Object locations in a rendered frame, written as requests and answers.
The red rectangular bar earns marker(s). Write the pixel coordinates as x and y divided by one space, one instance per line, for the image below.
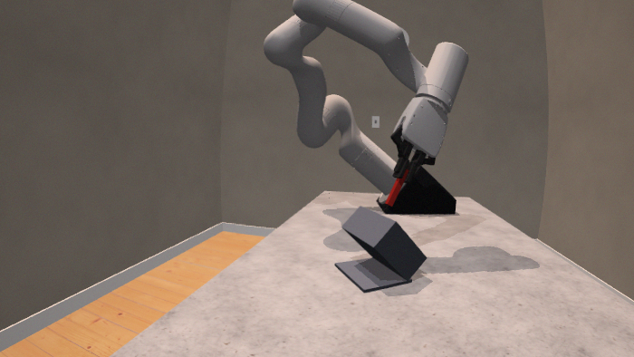
395 190

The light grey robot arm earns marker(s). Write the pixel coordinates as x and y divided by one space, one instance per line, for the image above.
316 122

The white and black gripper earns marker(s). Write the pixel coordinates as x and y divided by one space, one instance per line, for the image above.
425 129

